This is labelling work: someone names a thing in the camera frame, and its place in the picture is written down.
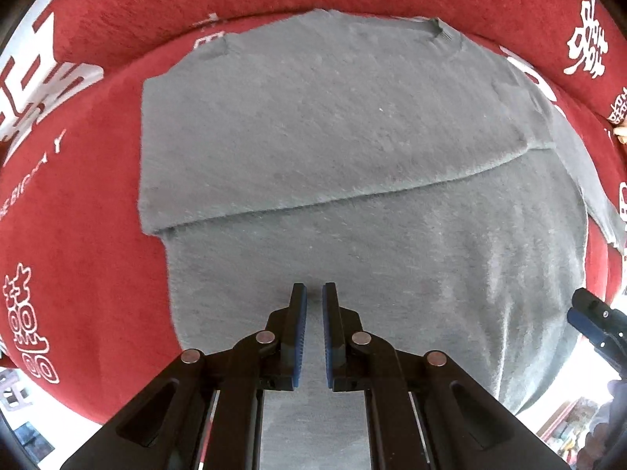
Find red printed blanket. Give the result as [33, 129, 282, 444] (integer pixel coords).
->
[0, 0, 627, 434]

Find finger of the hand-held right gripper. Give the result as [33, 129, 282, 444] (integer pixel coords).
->
[567, 308, 627, 379]
[572, 288, 627, 338]

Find cluttered shelf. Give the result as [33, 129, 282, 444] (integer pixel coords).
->
[538, 396, 611, 462]

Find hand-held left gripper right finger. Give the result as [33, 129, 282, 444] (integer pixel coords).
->
[322, 282, 572, 470]

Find grey knit sweater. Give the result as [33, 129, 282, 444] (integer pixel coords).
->
[137, 10, 627, 417]

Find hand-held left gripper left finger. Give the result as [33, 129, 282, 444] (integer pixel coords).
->
[61, 282, 308, 470]

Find plastic stool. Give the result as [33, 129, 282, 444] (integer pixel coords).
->
[0, 366, 26, 413]

